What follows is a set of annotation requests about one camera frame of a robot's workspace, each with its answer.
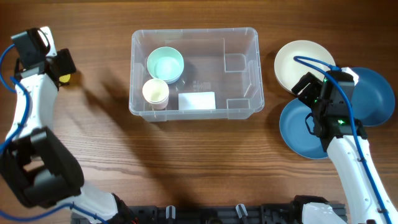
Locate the pink plastic cup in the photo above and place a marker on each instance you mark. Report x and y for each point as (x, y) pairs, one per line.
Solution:
(159, 106)

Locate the mint green bowl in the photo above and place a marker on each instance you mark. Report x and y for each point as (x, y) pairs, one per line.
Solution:
(165, 63)

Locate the cream plate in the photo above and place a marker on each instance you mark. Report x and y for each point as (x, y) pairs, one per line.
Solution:
(288, 72)

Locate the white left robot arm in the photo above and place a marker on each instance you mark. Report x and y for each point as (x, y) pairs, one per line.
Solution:
(38, 168)

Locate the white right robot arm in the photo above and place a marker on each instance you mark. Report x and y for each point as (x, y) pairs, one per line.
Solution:
(344, 139)

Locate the clear plastic storage bin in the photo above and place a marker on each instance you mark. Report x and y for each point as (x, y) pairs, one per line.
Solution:
(225, 61)

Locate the yellow plastic cup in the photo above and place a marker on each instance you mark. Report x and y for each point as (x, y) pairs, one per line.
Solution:
(65, 78)

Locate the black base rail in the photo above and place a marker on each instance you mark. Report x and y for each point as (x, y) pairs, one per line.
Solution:
(254, 215)

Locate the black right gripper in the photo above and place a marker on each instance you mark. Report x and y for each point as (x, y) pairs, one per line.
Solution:
(314, 86)

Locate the cream plastic cup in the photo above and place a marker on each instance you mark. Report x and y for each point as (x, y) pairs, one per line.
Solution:
(155, 90)

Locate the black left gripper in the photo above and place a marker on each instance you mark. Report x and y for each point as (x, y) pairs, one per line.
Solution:
(69, 66)

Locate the blue plate front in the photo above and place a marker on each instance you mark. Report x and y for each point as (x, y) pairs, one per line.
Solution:
(294, 124)

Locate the dark blue plate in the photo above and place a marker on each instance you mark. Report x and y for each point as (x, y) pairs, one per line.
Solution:
(373, 99)

